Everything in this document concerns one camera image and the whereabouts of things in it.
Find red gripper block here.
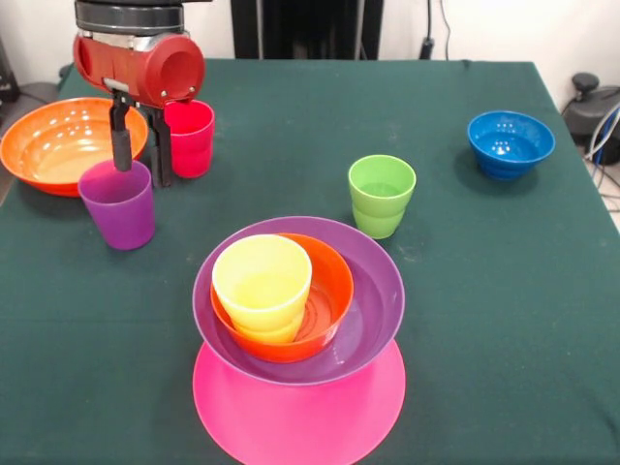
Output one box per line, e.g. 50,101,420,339
73,30,207,189

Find purple cup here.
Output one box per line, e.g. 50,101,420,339
77,158,156,251

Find red cup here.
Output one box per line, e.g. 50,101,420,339
163,99,216,179

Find blue bowl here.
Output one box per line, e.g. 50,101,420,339
467,110,556,182

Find green cup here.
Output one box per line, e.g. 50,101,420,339
347,154,418,240

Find black pedestal foot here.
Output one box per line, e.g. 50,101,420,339
561,72,620,142
18,65,74,103

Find yellow cup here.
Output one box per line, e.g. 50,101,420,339
211,233,314,346

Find large orange bowl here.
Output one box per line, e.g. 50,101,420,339
0,96,149,198

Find dark green tablecloth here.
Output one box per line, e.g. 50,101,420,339
0,56,620,465

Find small orange bowl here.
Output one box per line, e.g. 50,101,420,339
209,232,356,364

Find purple bowl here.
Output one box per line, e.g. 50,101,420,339
192,215,407,388

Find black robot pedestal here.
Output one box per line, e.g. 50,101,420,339
231,0,384,60

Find pink bowl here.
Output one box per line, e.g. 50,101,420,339
192,336,407,465

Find black wall plug cable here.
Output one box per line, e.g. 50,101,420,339
418,0,452,60

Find cable bundle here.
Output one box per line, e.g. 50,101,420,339
583,104,620,212

